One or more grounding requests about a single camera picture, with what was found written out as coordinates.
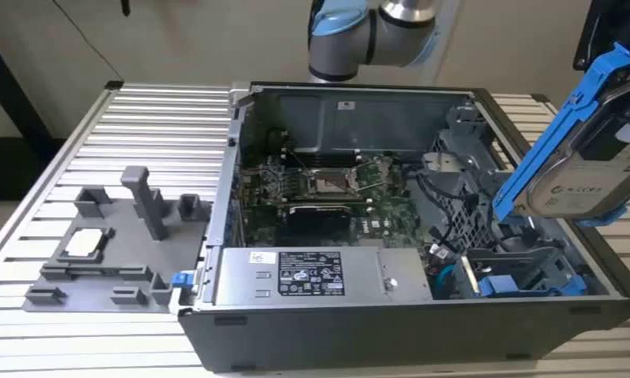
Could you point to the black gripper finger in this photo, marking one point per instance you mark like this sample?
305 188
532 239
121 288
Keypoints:
623 147

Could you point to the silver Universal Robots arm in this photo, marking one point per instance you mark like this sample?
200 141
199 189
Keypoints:
341 51

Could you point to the grey metal disk bay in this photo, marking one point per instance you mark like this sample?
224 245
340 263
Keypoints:
452 204

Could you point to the green motherboard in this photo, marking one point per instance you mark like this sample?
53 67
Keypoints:
393 220

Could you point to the CPU socket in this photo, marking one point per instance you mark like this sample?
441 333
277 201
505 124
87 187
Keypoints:
331 182

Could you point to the black RAM sticks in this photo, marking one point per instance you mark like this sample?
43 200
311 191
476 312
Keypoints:
325 158

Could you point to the black graphics card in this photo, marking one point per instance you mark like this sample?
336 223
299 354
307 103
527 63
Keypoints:
317 222

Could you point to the black open PC case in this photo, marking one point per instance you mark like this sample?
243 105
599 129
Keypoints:
347 338

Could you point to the silver power supply unit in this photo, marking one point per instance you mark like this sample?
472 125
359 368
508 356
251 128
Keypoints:
241 283

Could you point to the blue case latch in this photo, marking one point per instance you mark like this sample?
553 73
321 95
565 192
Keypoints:
181 279

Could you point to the black hanging object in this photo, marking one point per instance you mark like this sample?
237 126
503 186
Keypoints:
125 7

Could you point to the black table corner cap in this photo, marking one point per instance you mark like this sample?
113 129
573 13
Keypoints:
115 84

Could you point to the grey parts rack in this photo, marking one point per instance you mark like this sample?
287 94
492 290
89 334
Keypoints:
120 252

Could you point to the silver CPU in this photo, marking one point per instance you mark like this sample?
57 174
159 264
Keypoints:
87 241

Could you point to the black desk leg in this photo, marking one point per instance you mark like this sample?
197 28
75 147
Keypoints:
11 86

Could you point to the black box on floor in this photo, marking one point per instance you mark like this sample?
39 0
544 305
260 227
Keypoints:
11 169

